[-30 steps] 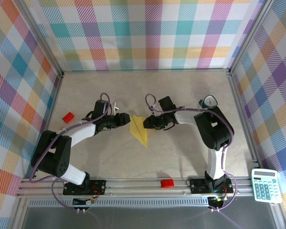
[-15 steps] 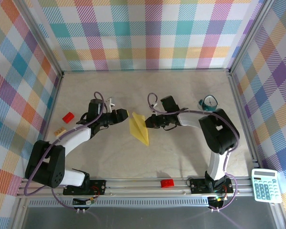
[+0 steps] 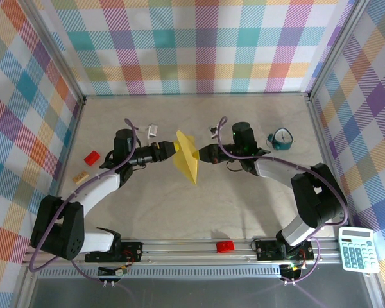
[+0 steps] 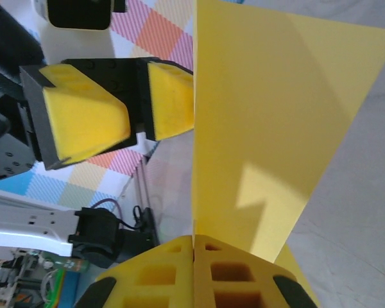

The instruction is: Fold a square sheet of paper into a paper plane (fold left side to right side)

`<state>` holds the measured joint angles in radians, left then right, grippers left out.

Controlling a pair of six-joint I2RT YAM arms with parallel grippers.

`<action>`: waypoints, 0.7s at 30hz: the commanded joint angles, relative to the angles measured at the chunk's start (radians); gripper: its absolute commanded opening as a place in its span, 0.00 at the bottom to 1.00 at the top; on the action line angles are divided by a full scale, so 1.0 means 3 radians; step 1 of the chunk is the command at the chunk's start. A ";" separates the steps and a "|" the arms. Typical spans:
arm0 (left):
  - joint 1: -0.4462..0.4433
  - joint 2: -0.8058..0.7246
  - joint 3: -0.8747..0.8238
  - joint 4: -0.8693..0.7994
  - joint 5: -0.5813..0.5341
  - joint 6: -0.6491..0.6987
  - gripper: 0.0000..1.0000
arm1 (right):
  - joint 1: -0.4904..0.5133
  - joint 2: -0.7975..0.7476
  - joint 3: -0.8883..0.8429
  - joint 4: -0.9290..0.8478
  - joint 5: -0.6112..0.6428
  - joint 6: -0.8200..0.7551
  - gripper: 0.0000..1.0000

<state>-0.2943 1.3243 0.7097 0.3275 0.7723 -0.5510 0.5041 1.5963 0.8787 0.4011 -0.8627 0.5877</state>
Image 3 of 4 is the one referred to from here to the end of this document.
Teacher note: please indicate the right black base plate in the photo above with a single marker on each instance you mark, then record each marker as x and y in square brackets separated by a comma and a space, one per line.
[264, 251]

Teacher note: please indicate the yellow paper sheet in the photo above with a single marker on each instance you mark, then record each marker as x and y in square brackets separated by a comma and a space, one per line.
[189, 167]

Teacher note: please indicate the red plastic block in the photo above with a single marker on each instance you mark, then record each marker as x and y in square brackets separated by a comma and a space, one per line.
[225, 246]
[92, 158]

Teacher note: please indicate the right connector board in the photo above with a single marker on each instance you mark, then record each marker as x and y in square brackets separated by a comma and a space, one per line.
[292, 271]

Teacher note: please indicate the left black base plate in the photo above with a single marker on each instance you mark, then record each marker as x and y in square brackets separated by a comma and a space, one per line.
[131, 248]

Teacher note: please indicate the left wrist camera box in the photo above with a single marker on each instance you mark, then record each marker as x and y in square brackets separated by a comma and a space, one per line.
[152, 131]

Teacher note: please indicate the teal alarm clock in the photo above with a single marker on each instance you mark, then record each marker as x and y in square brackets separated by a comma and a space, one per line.
[282, 138]

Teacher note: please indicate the white calculator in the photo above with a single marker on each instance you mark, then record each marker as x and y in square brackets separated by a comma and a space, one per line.
[359, 253]

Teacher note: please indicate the aluminium mounting rail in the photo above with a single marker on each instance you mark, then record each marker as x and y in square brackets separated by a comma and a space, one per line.
[179, 253]

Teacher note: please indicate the left connector board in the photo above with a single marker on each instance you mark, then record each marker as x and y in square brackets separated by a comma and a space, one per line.
[114, 272]

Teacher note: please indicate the small wooden block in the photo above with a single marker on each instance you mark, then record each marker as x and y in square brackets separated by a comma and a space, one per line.
[81, 177]

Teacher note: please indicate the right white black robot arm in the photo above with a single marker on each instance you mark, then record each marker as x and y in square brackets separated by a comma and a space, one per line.
[321, 195]

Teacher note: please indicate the connector board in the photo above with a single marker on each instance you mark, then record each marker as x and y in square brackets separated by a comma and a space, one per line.
[292, 271]
[114, 272]

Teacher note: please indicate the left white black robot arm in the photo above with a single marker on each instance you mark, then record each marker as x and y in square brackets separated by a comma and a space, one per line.
[61, 227]

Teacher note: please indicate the aluminium wall rail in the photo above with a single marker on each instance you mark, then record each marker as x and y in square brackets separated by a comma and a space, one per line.
[195, 95]

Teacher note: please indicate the aluminium side rail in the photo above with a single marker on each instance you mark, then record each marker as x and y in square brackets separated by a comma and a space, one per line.
[70, 144]
[328, 160]

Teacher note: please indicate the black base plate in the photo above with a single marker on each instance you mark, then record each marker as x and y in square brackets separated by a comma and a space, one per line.
[264, 251]
[131, 248]

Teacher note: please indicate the aluminium corner post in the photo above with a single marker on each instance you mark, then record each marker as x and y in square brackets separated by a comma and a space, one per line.
[337, 48]
[53, 48]

